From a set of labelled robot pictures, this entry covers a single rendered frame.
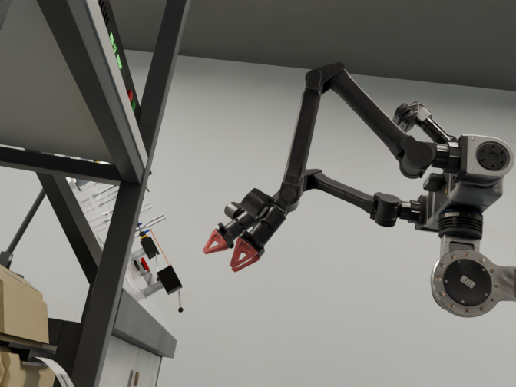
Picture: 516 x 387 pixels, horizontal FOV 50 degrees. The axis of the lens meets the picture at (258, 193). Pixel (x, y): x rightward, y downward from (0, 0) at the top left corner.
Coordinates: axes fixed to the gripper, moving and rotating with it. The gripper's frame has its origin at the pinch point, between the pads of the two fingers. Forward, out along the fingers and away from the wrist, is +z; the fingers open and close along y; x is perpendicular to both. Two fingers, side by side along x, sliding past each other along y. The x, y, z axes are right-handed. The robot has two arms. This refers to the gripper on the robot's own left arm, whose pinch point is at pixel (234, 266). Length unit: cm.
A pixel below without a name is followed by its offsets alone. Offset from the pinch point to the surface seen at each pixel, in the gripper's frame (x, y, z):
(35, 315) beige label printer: 1, 80, 29
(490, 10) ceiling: 2, -81, -186
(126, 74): -11, 84, -2
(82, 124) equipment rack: -11, 83, 7
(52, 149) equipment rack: -19, 72, 11
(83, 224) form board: -12, 62, 17
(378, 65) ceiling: -38, -138, -163
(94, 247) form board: -7, 61, 19
